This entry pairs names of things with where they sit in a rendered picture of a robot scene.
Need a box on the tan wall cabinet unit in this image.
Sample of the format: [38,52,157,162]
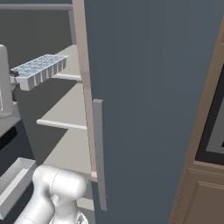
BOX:
[168,21,224,224]

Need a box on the blue-grey ice cube tray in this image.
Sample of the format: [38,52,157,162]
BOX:
[10,53,68,92]

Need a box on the tan cabinet door panel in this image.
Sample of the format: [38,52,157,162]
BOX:
[185,169,224,224]

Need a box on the grey fridge door handle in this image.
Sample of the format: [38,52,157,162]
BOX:
[92,98,109,212]

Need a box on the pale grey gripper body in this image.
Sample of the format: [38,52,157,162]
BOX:
[0,44,15,118]

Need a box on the dark blue-grey fridge door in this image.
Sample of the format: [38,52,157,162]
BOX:
[83,0,224,224]

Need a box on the black built-in oven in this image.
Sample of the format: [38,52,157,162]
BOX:
[194,64,224,166]

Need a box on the tan fridge housing frame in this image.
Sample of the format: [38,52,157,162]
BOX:
[72,0,99,183]

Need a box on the pale grey freezer shelf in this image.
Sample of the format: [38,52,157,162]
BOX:
[43,128,93,177]
[51,44,83,83]
[36,82,88,131]

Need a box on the grey freezer door bin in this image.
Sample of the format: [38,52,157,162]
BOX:
[0,157,38,221]

